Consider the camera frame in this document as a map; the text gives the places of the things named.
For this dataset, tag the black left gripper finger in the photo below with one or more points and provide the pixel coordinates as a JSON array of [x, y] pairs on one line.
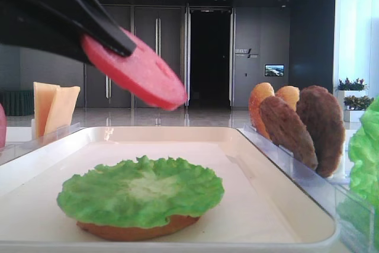
[[91, 18], [28, 23]]

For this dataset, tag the red tomato slice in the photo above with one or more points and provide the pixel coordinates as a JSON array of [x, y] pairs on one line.
[[3, 127], [143, 73]]

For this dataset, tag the front cheese slice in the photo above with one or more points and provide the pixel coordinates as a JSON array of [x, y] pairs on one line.
[[62, 108]]

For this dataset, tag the green lettuce leaf on bun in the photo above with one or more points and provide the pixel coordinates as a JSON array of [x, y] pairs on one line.
[[144, 193]]

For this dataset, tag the rear bread slice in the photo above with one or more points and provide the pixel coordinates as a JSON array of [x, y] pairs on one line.
[[258, 94]]

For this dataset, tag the rear brown meat patty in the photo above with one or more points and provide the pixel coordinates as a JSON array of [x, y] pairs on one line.
[[285, 128]]

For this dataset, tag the brown meat patty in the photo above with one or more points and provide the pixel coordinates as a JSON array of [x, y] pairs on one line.
[[320, 112], [285, 128]]

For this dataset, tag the front brown meat patty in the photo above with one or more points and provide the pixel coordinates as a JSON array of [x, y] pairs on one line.
[[320, 112]]

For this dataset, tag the green lettuce leaf in rack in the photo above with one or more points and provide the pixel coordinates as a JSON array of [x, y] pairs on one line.
[[363, 152]]

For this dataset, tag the dark green bench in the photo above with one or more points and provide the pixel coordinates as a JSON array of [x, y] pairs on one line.
[[17, 102]]

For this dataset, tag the middle dark double door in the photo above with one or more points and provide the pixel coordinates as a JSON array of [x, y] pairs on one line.
[[160, 28]]

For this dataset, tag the dark double door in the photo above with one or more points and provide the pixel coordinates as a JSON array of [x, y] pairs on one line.
[[101, 92], [160, 28]]

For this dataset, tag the left dark double door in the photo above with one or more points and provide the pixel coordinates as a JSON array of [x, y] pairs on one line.
[[101, 92]]

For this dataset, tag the clear left rack front strip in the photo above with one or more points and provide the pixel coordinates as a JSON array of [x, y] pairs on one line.
[[19, 140]]

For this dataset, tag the clear rack strip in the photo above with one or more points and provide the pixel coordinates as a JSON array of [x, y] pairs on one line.
[[19, 140], [329, 196]]

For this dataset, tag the bottom bun on tray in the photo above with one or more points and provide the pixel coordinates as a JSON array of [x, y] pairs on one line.
[[131, 234]]

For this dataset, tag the beige plastic tray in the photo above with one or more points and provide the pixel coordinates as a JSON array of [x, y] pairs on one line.
[[262, 209]]

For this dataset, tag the upper potted flower planter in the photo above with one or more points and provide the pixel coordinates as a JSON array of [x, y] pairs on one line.
[[347, 88]]

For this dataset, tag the potted flower planter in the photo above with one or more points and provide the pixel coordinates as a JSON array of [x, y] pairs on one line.
[[347, 88], [355, 107]]

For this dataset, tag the lower potted flower planter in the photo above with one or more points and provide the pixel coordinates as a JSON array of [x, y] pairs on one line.
[[355, 107]]

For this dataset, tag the white patty pusher block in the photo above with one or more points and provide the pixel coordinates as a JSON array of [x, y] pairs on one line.
[[341, 176]]

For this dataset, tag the clear right rack front strip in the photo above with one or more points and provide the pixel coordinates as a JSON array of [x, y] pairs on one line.
[[329, 196]]

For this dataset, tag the wall display screen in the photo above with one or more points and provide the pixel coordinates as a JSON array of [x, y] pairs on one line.
[[274, 70]]

